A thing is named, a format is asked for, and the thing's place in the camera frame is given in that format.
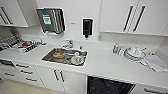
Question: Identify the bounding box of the white mug red print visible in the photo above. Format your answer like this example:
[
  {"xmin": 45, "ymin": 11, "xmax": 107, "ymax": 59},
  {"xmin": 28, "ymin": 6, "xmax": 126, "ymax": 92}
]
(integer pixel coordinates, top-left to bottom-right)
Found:
[{"xmin": 71, "ymin": 51, "xmax": 83, "ymax": 65}]

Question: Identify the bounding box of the chrome faucet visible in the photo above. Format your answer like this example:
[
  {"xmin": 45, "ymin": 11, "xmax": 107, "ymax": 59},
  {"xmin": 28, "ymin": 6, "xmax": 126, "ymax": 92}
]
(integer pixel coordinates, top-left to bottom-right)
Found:
[{"xmin": 61, "ymin": 38, "xmax": 75, "ymax": 50}]

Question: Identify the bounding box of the black soap dispenser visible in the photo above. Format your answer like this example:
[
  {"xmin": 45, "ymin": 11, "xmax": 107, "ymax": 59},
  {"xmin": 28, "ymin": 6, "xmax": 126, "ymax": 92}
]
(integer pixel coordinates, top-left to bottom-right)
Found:
[{"xmin": 81, "ymin": 17, "xmax": 95, "ymax": 39}]

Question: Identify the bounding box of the clear container orange food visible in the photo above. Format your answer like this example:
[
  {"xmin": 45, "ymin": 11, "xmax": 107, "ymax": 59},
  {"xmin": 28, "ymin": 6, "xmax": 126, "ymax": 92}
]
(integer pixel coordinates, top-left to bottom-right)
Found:
[{"xmin": 52, "ymin": 49, "xmax": 65, "ymax": 60}]

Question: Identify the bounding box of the blue white bottle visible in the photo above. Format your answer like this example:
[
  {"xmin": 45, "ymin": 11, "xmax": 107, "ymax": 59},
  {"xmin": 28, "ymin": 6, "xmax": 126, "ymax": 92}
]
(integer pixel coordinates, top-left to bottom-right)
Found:
[{"xmin": 112, "ymin": 42, "xmax": 121, "ymax": 55}]

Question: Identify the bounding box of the white two-door base cabinet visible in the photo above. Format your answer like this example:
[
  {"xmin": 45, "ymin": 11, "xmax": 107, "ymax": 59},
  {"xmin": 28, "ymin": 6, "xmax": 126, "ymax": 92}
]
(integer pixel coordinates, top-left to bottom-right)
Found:
[{"xmin": 34, "ymin": 64, "xmax": 89, "ymax": 94}]

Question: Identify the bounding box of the small white bottle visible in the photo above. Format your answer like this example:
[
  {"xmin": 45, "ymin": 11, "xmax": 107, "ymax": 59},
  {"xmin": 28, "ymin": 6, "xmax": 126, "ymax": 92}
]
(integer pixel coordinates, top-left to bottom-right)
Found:
[{"xmin": 118, "ymin": 46, "xmax": 126, "ymax": 57}]

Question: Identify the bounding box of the steel sink basin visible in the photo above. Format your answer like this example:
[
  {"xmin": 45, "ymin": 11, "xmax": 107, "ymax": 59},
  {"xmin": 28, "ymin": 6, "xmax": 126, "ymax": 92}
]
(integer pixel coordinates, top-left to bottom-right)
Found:
[{"xmin": 41, "ymin": 46, "xmax": 90, "ymax": 68}]

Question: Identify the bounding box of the steel paper towel dispenser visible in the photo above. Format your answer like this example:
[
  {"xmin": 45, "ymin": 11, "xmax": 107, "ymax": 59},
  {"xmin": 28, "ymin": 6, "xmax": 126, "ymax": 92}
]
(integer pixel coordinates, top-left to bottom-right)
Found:
[{"xmin": 35, "ymin": 6, "xmax": 67, "ymax": 35}]

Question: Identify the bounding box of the white wall outlet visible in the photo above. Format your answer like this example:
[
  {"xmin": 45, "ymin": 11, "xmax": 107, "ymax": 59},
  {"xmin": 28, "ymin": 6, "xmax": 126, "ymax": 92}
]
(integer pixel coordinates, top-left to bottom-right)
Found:
[{"xmin": 97, "ymin": 33, "xmax": 104, "ymax": 42}]

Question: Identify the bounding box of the small wall label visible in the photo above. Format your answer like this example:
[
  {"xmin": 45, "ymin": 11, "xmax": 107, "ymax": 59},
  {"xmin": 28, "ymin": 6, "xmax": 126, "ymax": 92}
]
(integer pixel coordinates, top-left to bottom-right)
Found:
[{"xmin": 69, "ymin": 21, "xmax": 77, "ymax": 26}]

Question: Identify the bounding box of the dark cabinet door handle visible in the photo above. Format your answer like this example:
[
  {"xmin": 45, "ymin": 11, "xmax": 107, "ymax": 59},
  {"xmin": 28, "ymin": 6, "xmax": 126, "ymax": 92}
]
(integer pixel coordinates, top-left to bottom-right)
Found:
[
  {"xmin": 132, "ymin": 4, "xmax": 147, "ymax": 34},
  {"xmin": 0, "ymin": 6, "xmax": 14, "ymax": 25},
  {"xmin": 122, "ymin": 4, "xmax": 135, "ymax": 33},
  {"xmin": 0, "ymin": 13, "xmax": 6, "ymax": 25}
]

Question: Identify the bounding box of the wire dish rack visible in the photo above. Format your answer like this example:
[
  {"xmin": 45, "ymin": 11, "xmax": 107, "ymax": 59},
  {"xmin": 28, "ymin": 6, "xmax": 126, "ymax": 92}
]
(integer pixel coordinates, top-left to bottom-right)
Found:
[{"xmin": 0, "ymin": 34, "xmax": 21, "ymax": 51}]

